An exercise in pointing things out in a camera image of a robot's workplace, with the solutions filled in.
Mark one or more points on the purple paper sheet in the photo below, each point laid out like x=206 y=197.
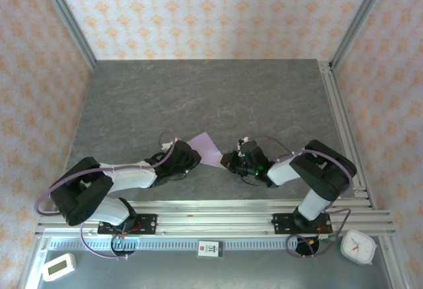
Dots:
x=206 y=150

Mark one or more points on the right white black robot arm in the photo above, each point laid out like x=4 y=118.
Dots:
x=284 y=171

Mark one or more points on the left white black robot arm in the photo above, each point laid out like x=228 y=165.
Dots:
x=132 y=178

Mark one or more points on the small white calendar card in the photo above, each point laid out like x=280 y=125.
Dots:
x=210 y=249

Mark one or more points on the grey metal shelf plate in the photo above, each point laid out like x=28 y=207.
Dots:
x=165 y=272

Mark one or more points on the white analogue clock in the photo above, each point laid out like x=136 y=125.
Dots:
x=358 y=247

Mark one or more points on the white digital timer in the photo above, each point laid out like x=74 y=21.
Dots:
x=59 y=267

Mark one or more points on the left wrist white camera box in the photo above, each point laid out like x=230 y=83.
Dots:
x=168 y=144

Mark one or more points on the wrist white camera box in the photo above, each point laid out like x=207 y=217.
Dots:
x=244 y=141
x=168 y=144

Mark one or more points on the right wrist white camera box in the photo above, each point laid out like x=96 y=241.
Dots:
x=244 y=141

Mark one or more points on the long aluminium rail frame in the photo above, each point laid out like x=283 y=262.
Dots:
x=215 y=219

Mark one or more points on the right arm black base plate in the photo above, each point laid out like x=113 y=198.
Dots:
x=284 y=223

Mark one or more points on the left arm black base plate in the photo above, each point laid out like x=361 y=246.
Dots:
x=145 y=224

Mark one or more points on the aluminium side rail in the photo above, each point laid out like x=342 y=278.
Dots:
x=333 y=104

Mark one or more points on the aluminium frame bar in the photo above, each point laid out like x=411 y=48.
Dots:
x=31 y=266
x=395 y=262

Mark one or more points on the aluminium frame post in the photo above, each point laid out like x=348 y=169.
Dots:
x=360 y=18
x=66 y=18

